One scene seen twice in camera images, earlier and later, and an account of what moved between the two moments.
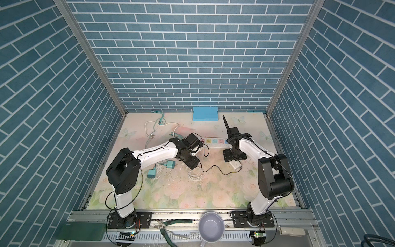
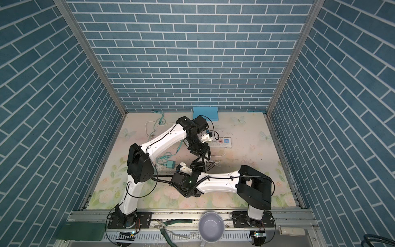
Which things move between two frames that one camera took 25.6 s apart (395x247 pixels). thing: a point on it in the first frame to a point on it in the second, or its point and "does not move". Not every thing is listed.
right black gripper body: [231, 155] to [194, 172]
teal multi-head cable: [171, 164] does not move
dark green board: [79, 231] does not move
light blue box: [207, 113] does not move
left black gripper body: [190, 160] to [197, 146]
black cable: [235, 163] to [207, 137]
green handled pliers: [161, 226] does not move
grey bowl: [211, 227] does not move
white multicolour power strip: [215, 142] does not move
